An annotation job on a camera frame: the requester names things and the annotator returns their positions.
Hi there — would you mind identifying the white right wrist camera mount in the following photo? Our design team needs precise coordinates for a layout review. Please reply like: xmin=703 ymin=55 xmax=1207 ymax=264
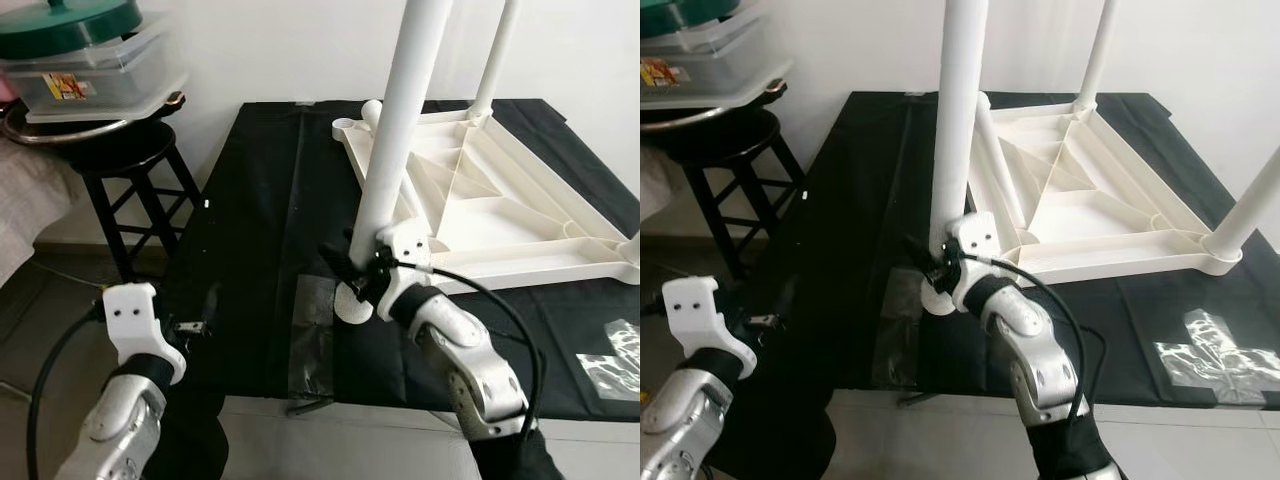
xmin=945 ymin=210 xmax=1001 ymax=309
xmin=375 ymin=222 xmax=436 ymax=321

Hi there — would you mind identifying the black wooden stool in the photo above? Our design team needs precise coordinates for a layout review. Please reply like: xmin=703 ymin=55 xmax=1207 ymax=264
xmin=65 ymin=120 xmax=206 ymax=286
xmin=680 ymin=108 xmax=806 ymax=281

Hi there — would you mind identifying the white plastic table top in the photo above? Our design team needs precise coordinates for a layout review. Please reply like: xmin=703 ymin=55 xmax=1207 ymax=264
xmin=925 ymin=98 xmax=1246 ymax=316
xmin=332 ymin=105 xmax=641 ymax=326

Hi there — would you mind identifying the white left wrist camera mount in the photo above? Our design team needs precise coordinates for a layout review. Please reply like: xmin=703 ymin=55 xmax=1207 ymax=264
xmin=100 ymin=283 xmax=189 ymax=386
xmin=662 ymin=278 xmax=759 ymax=381

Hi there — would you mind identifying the clear plastic container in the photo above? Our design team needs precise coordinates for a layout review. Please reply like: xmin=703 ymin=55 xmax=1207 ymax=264
xmin=0 ymin=15 xmax=191 ymax=126
xmin=640 ymin=10 xmax=796 ymax=113

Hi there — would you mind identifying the grey tape strip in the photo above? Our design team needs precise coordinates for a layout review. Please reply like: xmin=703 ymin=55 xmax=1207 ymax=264
xmin=288 ymin=272 xmax=341 ymax=399
xmin=870 ymin=265 xmax=926 ymax=391

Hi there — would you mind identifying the clear tape patch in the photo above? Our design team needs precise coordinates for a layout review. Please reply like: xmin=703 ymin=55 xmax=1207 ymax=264
xmin=575 ymin=318 xmax=641 ymax=403
xmin=1155 ymin=308 xmax=1280 ymax=406

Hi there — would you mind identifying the pink patterned cloth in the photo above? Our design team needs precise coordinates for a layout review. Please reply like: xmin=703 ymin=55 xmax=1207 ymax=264
xmin=0 ymin=150 xmax=76 ymax=291
xmin=640 ymin=150 xmax=671 ymax=226

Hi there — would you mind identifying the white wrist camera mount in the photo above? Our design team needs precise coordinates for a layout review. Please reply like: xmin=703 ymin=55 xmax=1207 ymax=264
xmin=945 ymin=210 xmax=1001 ymax=309
xmin=662 ymin=278 xmax=759 ymax=381
xmin=100 ymin=283 xmax=189 ymax=386
xmin=375 ymin=222 xmax=436 ymax=321

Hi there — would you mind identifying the green round lid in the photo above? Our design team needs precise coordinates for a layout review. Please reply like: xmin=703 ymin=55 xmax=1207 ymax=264
xmin=0 ymin=0 xmax=144 ymax=59
xmin=640 ymin=0 xmax=741 ymax=39

